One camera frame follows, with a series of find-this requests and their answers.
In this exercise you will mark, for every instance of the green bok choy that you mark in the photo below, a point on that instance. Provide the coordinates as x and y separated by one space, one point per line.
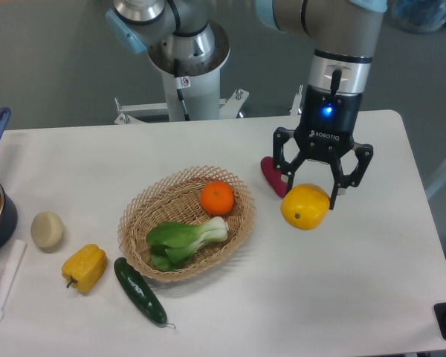
173 244

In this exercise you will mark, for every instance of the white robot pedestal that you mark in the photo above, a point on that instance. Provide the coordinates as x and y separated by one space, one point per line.
190 69

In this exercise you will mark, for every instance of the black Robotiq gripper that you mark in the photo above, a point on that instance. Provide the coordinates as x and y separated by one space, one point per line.
325 133

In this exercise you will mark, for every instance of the woven wicker basket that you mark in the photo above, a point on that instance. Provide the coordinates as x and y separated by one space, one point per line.
176 198

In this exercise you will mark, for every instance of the orange tangerine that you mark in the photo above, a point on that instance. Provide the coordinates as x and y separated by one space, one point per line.
217 198

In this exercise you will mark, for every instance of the magenta sweet potato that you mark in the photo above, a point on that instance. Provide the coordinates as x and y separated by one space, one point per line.
273 177

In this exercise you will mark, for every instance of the yellow bell pepper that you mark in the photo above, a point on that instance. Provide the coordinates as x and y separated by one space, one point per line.
84 268

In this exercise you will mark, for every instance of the blue plastic bag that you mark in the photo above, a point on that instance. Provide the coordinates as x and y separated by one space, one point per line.
418 16

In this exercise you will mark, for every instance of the white daikon radish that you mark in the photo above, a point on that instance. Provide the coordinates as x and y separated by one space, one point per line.
10 269

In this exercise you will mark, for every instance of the beige round potato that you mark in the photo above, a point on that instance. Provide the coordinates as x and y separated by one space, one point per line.
46 231

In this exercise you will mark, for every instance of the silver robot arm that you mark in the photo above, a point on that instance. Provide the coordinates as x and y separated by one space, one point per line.
345 35

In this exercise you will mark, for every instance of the yellow mango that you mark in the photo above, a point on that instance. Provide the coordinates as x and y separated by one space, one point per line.
305 206

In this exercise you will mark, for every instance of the green cucumber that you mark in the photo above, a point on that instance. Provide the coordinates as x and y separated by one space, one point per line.
139 293

